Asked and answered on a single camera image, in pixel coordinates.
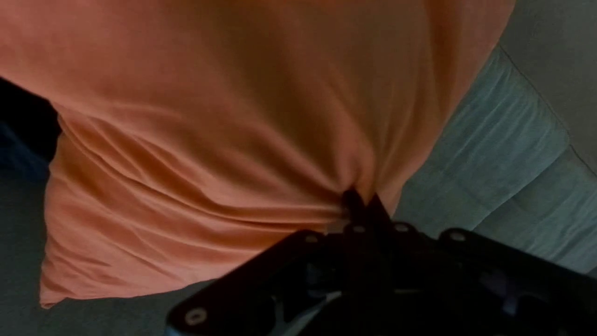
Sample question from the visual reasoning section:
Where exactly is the grey fabric sofa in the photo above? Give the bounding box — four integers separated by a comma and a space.
0, 0, 597, 336

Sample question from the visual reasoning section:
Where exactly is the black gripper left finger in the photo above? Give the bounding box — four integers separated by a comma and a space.
167, 187, 372, 336

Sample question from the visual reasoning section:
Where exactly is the dark blue pillow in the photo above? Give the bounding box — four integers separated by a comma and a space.
0, 77, 64, 184

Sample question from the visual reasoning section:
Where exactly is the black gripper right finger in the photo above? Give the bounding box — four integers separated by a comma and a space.
348, 193, 597, 336

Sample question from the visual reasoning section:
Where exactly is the orange pillow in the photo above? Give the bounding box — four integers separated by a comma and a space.
0, 0, 519, 310

